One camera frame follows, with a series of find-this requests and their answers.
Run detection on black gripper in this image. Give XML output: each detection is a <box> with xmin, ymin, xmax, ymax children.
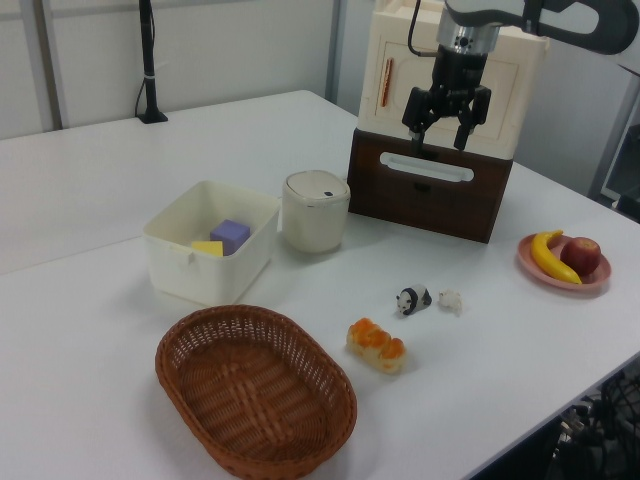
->
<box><xmin>402</xmin><ymin>44</ymin><xmax>494</xmax><ymax>157</ymax></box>

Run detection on toy bread loaf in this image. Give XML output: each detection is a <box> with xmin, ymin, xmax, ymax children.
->
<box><xmin>346</xmin><ymin>317</ymin><xmax>407</xmax><ymax>374</ymax></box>

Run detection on brown wicker basket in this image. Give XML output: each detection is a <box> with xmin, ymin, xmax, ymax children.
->
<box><xmin>154</xmin><ymin>303</ymin><xmax>359</xmax><ymax>479</ymax></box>

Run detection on cream toaster oven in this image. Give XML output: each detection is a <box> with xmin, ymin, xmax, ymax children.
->
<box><xmin>357</xmin><ymin>0</ymin><xmax>551</xmax><ymax>164</ymax></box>

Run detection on dark brown drawer box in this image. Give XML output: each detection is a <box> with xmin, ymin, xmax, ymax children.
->
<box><xmin>346</xmin><ymin>128</ymin><xmax>516</xmax><ymax>245</ymax></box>

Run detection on small cream lidded trash can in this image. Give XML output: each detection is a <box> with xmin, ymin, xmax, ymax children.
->
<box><xmin>281</xmin><ymin>169</ymin><xmax>352</xmax><ymax>254</ymax></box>

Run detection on yellow banana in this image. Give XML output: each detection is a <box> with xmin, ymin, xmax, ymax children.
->
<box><xmin>529</xmin><ymin>229</ymin><xmax>584</xmax><ymax>285</ymax></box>

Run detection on toy panda figure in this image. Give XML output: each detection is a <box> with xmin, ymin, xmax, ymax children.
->
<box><xmin>394</xmin><ymin>283</ymin><xmax>434</xmax><ymax>318</ymax></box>

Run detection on red apple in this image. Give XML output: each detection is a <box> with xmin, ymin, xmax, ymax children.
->
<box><xmin>559</xmin><ymin>236</ymin><xmax>602</xmax><ymax>276</ymax></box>

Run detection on pink plate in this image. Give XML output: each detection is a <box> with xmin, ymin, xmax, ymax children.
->
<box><xmin>517</xmin><ymin>233</ymin><xmax>613</xmax><ymax>299</ymax></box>

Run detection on purple cube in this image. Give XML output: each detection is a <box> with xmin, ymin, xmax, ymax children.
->
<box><xmin>209</xmin><ymin>218</ymin><xmax>251</xmax><ymax>256</ymax></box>

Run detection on yellow cube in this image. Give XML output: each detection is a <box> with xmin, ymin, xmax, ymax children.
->
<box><xmin>190</xmin><ymin>240</ymin><xmax>225</xmax><ymax>259</ymax></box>

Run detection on white plastic storage bin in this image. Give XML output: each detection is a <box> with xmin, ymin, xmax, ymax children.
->
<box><xmin>142</xmin><ymin>179</ymin><xmax>281</xmax><ymax>307</ymax></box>

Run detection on black pole stand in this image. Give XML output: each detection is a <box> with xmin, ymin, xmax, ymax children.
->
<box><xmin>135</xmin><ymin>0</ymin><xmax>169</xmax><ymax>125</ymax></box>

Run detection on white drawer handle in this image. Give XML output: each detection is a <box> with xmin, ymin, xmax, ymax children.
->
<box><xmin>378</xmin><ymin>151</ymin><xmax>475</xmax><ymax>182</ymax></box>

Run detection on hot dog shaped door handle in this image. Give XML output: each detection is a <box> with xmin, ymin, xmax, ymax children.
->
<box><xmin>379</xmin><ymin>57</ymin><xmax>396</xmax><ymax>108</ymax></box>

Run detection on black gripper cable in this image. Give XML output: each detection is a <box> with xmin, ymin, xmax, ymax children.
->
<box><xmin>406</xmin><ymin>0</ymin><xmax>444</xmax><ymax>57</ymax></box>

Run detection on black cable bundle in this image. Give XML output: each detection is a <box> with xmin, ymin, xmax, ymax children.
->
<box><xmin>549</xmin><ymin>369</ymin><xmax>640</xmax><ymax>480</ymax></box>

